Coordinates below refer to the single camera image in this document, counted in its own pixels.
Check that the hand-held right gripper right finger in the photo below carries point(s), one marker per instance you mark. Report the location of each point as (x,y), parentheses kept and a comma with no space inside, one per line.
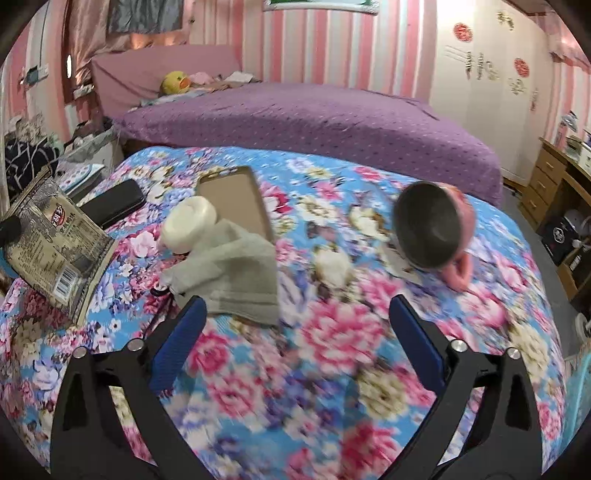
(415,341)

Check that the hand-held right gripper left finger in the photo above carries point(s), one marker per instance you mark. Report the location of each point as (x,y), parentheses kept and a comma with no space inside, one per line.
(178,341)

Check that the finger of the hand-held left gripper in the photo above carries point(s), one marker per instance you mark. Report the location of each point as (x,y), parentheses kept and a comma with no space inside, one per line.
(9,229)

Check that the grey printed snack bag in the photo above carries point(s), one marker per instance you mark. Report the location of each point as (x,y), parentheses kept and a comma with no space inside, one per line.
(51,244)

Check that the light blue plastic basket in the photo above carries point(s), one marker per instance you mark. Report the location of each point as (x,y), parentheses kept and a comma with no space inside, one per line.
(581,383)

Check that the navy white patterned cloth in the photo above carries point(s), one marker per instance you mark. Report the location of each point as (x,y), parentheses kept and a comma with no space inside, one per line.
(27,157)

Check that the grey towel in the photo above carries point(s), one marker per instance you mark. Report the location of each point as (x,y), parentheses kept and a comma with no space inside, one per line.
(231,272)

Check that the blue white pad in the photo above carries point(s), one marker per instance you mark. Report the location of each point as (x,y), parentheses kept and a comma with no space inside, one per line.
(83,177)

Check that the floral blue blanket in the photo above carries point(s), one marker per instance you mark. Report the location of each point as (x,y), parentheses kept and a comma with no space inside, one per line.
(323,332)

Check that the black case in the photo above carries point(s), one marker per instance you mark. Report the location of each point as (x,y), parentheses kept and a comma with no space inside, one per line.
(111,203)

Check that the pink metal mug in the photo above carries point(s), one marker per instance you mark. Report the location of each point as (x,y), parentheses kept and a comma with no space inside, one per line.
(429,230)

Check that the white round jar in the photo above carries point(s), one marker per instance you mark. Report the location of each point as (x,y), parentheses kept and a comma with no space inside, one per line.
(189,221)

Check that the brown flat tray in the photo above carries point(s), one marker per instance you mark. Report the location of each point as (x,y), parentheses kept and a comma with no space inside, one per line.
(235,198)

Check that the standing fan base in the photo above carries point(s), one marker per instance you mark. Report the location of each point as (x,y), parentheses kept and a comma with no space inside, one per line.
(582,327)

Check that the black printed bag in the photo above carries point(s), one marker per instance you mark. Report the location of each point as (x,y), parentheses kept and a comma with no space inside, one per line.
(556,237)

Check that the pink headboard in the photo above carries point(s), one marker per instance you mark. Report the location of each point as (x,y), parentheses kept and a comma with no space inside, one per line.
(129,78)

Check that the wooden desk with drawers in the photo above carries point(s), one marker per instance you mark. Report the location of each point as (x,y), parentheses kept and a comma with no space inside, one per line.
(540,184)

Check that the small white fan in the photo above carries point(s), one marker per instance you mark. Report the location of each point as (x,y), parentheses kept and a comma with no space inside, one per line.
(577,219)

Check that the pink satin curtain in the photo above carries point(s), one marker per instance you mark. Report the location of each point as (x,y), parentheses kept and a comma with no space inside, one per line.
(92,37)

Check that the yellow duck plush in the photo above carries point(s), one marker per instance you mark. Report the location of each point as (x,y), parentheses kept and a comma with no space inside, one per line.
(174,83)

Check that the cream wardrobe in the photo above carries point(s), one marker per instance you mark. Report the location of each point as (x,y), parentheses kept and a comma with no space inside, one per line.
(485,115)

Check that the pink clothes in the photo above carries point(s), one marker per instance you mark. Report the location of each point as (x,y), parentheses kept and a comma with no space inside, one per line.
(203,79)

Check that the purple dotted bed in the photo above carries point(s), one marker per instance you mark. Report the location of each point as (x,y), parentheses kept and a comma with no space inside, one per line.
(300,124)

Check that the white storage box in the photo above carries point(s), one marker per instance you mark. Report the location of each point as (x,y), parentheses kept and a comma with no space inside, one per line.
(579,150)

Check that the grey hanging curtain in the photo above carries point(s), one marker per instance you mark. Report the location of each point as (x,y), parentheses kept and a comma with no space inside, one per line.
(147,14)

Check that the desk lamp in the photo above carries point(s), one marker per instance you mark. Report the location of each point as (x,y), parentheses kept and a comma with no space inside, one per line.
(570,122)

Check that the pink curtain valance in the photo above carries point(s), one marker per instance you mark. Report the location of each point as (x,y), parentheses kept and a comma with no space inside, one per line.
(572,50)

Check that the framed wedding photo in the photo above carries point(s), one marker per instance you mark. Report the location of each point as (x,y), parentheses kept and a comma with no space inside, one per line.
(323,3)

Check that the wall power strip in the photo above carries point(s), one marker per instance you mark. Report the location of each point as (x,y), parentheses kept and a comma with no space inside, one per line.
(34,74)

